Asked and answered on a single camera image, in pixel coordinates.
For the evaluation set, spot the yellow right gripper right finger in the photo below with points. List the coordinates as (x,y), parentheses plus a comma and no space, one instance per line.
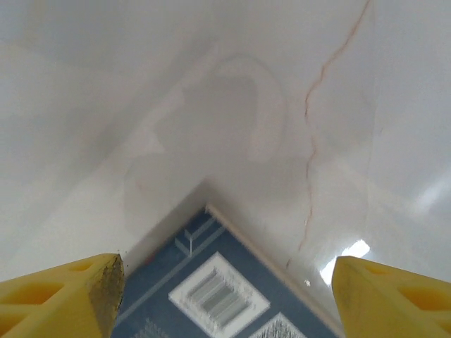
(394,306)

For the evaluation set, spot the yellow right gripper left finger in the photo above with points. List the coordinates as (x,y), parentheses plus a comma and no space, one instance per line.
(53,303)

